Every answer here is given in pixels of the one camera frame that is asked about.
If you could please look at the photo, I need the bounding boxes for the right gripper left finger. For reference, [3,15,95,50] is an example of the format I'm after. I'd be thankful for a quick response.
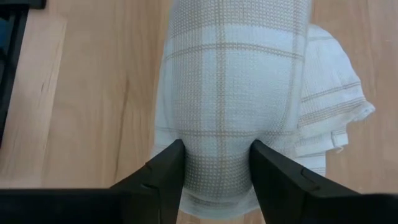
[0,139,187,224]

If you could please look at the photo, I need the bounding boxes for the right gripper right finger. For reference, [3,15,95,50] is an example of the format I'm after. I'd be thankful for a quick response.
[250,139,398,224]

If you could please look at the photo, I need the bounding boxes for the white plaid towel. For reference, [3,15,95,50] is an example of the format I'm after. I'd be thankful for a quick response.
[150,0,376,220]

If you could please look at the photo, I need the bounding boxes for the black aluminium table frame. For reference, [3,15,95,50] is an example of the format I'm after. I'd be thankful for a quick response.
[0,0,47,147]

